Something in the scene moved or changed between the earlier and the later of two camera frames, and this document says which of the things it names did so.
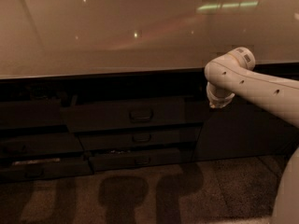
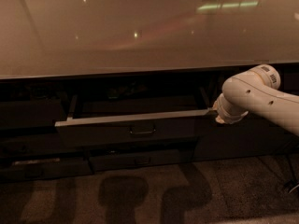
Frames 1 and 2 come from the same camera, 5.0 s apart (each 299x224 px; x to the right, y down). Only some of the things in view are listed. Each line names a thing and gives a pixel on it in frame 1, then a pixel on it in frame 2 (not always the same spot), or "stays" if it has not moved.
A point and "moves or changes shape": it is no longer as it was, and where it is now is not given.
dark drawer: x=45 y=169 stays
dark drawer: x=100 y=112 moves or changes shape
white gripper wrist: x=220 y=99 to x=222 y=110
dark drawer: x=33 y=113 stays
